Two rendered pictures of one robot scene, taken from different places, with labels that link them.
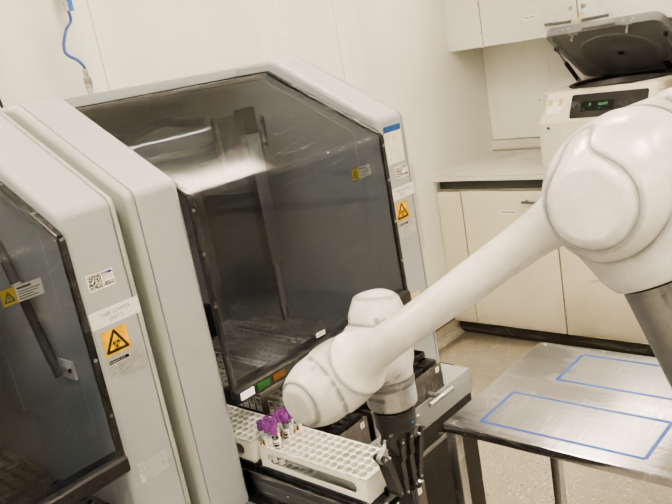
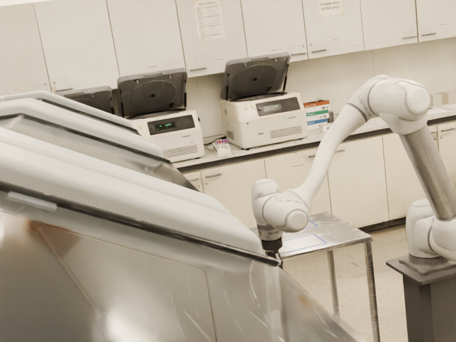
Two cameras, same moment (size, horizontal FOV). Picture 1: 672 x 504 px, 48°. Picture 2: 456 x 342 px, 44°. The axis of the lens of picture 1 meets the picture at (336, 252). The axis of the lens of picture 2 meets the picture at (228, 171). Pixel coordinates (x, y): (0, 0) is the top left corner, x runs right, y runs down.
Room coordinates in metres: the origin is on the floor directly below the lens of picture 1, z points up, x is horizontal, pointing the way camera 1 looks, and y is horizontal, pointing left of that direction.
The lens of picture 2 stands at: (0.26, 1.64, 1.68)
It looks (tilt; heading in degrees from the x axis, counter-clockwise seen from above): 12 degrees down; 303
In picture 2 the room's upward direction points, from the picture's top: 8 degrees counter-clockwise
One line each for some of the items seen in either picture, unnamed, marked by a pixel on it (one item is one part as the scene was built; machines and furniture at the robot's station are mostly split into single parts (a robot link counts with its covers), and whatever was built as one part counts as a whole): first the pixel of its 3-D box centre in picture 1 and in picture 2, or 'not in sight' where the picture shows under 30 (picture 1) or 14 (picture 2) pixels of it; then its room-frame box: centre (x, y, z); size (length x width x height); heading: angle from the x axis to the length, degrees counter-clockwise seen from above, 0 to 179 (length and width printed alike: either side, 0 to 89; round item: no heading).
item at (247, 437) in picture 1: (226, 429); not in sight; (1.56, 0.32, 0.83); 0.30 x 0.10 x 0.06; 46
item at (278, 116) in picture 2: not in sight; (259, 98); (2.48, -2.47, 1.25); 0.62 x 0.56 x 0.69; 136
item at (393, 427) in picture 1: (397, 428); (273, 249); (1.20, -0.05, 0.96); 0.08 x 0.07 x 0.09; 136
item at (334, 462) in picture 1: (327, 462); not in sight; (1.34, 0.09, 0.83); 0.30 x 0.10 x 0.06; 46
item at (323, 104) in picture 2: not in sight; (314, 104); (2.22, -2.96, 1.10); 0.24 x 0.13 x 0.10; 44
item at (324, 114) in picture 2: not in sight; (313, 115); (2.24, -2.94, 1.01); 0.23 x 0.12 x 0.08; 45
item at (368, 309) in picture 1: (376, 336); (267, 201); (1.19, -0.04, 1.14); 0.13 x 0.11 x 0.16; 141
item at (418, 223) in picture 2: not in sight; (427, 226); (0.78, -0.61, 0.87); 0.18 x 0.16 x 0.22; 141
